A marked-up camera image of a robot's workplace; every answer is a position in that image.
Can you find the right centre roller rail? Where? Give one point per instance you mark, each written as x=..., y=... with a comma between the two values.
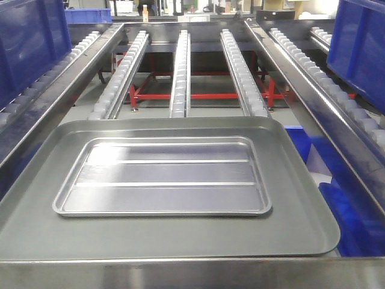
x=250, y=98

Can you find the far right roller rail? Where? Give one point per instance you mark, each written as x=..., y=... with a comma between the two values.
x=349, y=105

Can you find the left centre roller rail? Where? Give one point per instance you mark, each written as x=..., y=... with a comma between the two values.
x=109, y=104

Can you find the small silver metal tray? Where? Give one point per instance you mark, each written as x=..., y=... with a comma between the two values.
x=165, y=177

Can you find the blue crate in background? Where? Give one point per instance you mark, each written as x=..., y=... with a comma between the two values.
x=88, y=15

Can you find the blue plastic box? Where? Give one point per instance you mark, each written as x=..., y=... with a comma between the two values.
x=34, y=38
x=356, y=52

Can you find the blue plastic box right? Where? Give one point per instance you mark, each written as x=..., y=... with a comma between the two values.
x=356, y=52

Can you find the blue plastic box left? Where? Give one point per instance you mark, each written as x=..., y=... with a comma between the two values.
x=34, y=38

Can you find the red metal cart frame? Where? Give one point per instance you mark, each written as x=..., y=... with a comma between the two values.
x=210, y=79

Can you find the roller rail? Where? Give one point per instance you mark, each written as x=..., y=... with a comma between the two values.
x=109, y=104
x=349, y=105
x=180, y=98
x=20, y=102
x=250, y=98

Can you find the large grey serving tray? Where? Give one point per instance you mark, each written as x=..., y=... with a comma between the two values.
x=299, y=223

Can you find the blue bin lower right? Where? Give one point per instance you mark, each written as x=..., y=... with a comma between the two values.
x=361, y=225

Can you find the far left roller rail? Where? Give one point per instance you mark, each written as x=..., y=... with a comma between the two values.
x=20, y=102

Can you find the steel front rack bar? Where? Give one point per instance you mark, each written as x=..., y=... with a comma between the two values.
x=310, y=272

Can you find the steel right side rail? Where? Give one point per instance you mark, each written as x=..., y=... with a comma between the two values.
x=319, y=111

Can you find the middle roller rail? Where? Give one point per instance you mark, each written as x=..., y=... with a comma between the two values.
x=180, y=98

